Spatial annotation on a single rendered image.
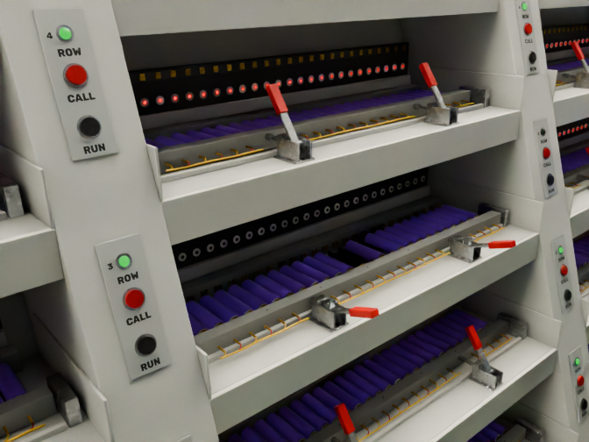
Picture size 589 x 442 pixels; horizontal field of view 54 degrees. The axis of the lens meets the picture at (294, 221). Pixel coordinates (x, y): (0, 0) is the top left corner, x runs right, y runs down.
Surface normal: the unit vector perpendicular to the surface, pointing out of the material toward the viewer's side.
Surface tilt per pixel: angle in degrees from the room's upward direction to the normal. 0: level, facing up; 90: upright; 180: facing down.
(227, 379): 17
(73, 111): 90
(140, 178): 90
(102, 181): 90
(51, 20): 90
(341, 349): 107
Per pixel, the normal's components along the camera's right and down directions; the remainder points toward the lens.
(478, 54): -0.77, 0.25
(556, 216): 0.61, -0.01
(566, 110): 0.64, 0.26
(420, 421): -0.03, -0.93
